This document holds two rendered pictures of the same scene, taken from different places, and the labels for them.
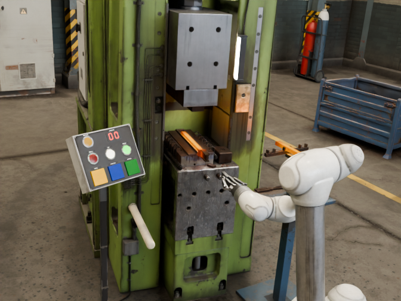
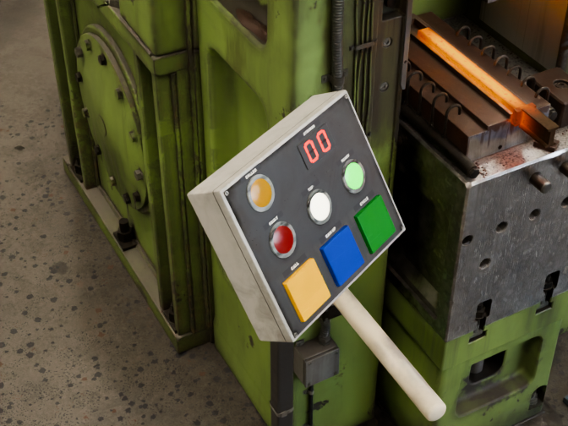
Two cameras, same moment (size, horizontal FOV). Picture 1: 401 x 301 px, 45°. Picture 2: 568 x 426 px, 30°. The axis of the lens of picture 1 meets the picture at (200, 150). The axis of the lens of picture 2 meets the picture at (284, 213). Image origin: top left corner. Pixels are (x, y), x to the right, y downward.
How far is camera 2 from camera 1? 1.18 m
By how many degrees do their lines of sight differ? 21
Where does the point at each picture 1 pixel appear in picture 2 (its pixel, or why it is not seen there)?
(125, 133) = (341, 126)
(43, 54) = not seen: outside the picture
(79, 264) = (149, 380)
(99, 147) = (292, 198)
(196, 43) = not seen: outside the picture
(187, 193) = (485, 229)
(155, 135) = (382, 79)
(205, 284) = (502, 407)
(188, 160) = (485, 141)
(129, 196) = not seen: hidden behind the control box
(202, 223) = (513, 286)
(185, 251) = (467, 355)
